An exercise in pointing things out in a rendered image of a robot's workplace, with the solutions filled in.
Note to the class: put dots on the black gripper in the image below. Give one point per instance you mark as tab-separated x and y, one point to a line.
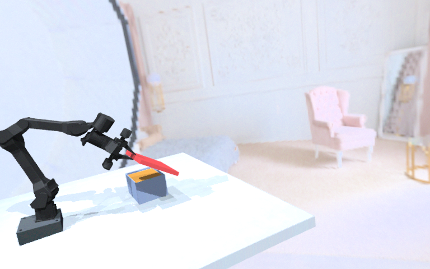
125	133

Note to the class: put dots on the red square lid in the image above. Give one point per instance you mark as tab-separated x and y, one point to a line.
152	163

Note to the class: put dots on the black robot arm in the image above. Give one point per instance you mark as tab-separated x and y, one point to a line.
45	189

